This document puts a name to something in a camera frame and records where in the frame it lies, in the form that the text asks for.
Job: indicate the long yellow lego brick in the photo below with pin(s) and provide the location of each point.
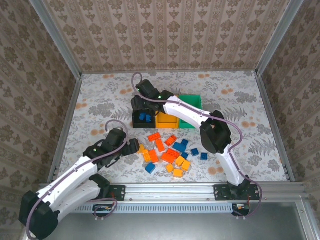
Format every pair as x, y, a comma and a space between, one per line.
145, 155

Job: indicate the square yellow lego brick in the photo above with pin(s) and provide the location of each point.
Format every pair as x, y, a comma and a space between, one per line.
180, 160
170, 168
186, 165
178, 173

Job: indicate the aluminium frame post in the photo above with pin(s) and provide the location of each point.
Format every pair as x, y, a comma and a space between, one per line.
57, 40
277, 37

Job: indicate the green plastic container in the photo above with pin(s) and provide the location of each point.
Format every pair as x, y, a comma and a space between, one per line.
191, 102

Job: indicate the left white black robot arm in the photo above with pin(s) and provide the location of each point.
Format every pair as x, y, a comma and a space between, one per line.
70, 175

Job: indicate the wide aluminium base rail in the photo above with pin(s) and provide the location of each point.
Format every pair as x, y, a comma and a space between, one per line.
170, 192

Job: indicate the long orange lego brick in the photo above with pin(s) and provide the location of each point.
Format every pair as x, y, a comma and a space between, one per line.
153, 156
171, 155
171, 140
154, 136
160, 145

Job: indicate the aluminium side rail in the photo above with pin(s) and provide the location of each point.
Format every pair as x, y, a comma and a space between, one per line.
66, 127
275, 125

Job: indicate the grey metal panel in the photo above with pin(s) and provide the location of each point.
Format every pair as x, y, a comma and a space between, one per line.
162, 226

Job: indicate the square blue lego brick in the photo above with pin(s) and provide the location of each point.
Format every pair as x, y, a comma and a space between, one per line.
150, 168
204, 156
184, 142
194, 152
185, 155
148, 119
142, 116

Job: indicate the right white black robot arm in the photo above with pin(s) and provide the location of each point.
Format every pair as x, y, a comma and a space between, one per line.
182, 110

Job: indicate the thin aluminium rail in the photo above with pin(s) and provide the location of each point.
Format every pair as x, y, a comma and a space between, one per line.
175, 71

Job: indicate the yellow plastic container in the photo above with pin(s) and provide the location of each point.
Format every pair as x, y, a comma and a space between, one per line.
166, 120

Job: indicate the black plastic container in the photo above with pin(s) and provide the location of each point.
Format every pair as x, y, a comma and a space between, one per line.
136, 123

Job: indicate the long blue lego brick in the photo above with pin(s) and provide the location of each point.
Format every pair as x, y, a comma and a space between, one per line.
178, 147

